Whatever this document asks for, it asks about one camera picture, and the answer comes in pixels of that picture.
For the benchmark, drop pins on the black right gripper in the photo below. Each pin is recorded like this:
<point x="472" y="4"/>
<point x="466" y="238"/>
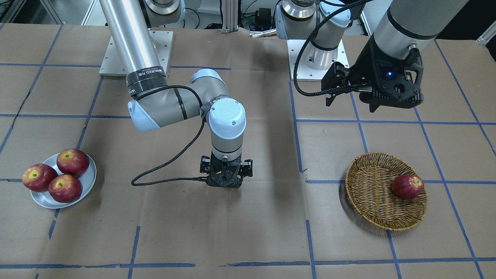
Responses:
<point x="204" y="166"/>

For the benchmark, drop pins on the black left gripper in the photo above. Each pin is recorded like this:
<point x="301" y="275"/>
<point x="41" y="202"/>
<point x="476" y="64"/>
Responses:
<point x="363" y="65"/>

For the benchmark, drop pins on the red yellow apple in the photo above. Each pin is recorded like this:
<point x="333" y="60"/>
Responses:
<point x="407" y="187"/>

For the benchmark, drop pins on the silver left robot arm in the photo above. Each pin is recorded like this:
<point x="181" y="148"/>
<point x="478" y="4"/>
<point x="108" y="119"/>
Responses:
<point x="322" y="23"/>

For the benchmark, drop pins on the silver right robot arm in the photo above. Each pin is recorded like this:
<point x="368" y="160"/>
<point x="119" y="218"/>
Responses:
<point x="155" y="103"/>

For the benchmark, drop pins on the wicker basket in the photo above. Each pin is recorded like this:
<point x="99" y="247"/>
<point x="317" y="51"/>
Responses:
<point x="368" y="187"/>

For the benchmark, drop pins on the red apple on plate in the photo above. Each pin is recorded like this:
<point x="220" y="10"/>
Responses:
<point x="72" y="161"/>
<point x="65" y="188"/>
<point x="38" y="177"/>

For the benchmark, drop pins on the light blue plate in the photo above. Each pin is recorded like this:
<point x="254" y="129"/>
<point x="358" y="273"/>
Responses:
<point x="87" y="179"/>

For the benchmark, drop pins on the aluminium frame post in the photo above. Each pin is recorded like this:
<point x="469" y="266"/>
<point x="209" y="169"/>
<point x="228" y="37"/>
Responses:
<point x="229" y="16"/>

